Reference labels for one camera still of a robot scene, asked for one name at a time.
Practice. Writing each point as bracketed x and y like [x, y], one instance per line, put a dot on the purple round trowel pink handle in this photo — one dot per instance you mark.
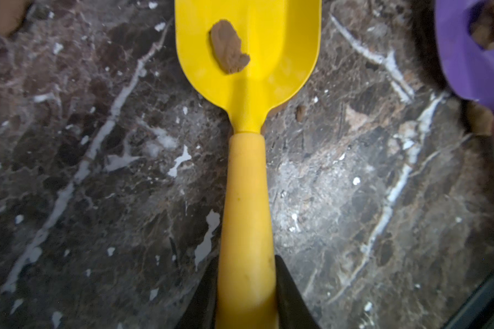
[468, 69]

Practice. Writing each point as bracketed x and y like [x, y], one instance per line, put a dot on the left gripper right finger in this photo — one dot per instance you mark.
[293, 311]

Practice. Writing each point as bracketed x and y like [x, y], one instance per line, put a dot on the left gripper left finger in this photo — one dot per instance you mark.
[200, 313]

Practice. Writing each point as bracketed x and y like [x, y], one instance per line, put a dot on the yellow shovel blue tip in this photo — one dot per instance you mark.
[247, 58]

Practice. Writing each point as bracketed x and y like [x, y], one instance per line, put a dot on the black front rail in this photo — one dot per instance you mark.
[478, 310]

